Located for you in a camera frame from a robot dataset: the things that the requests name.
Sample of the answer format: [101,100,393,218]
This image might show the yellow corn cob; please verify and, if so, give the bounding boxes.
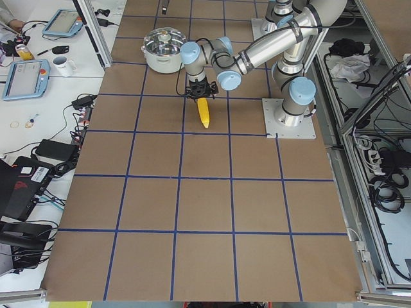
[197,98,210,128]

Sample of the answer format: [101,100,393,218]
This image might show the black pen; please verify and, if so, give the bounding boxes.
[37,49,50,56]

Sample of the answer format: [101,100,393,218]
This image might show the coiled black cables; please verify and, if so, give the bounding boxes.
[368,173,406,213]

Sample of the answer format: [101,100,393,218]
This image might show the blue teach pendant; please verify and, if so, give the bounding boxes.
[42,9,83,37]
[2,60,50,101]

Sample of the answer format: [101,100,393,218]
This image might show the blue teach pendant far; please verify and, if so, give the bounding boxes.
[42,9,83,37]

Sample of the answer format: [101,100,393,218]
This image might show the white mug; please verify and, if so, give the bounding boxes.
[53,56,77,77]

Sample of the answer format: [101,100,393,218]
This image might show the white crumpled cloth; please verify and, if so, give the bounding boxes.
[330,55,370,83]

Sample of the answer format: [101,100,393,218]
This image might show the blue teach pendant near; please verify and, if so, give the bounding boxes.
[2,60,50,101]

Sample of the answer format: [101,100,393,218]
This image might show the black cloth bundle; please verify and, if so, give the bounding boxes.
[329,38,365,57]

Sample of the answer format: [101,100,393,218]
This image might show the black docking device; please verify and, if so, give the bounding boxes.
[1,222,57,275]

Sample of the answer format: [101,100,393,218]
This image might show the glass pot lid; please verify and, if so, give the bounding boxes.
[141,27,187,56]

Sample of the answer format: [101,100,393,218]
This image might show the black laptop with red logo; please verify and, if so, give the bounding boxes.
[1,156,54,221]

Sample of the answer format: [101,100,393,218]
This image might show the white pot with steel rim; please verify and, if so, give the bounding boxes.
[141,47,182,74]

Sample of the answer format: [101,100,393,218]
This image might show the black power brick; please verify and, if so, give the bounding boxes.
[35,139,79,162]

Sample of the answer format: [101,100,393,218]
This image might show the black power adapter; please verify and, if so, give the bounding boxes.
[71,94,97,110]

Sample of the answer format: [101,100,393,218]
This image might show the aluminium frame post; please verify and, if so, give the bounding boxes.
[73,0,112,69]

